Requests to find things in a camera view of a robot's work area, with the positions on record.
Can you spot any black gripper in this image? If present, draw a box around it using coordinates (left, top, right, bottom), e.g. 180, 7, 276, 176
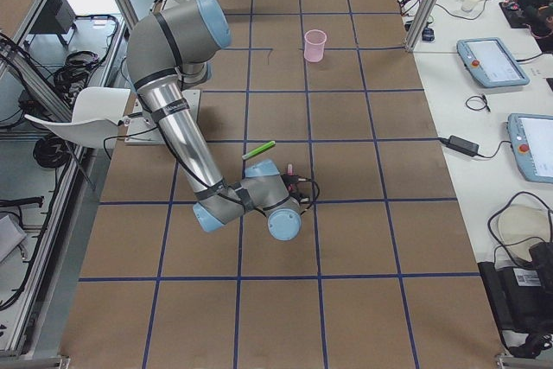
283, 174, 311, 209

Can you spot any pink mesh pen cup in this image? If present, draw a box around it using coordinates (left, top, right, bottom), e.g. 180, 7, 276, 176
303, 29, 327, 63

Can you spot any green highlighter pen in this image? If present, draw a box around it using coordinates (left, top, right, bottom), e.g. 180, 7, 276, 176
242, 140, 276, 161

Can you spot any black power adapter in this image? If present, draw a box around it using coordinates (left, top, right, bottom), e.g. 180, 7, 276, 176
438, 135, 479, 157

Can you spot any white plastic chair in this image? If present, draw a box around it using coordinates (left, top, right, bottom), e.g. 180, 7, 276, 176
25, 86, 130, 149

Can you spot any blue teach pendant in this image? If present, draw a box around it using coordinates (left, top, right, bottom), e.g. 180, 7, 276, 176
456, 37, 530, 88
507, 113, 552, 183

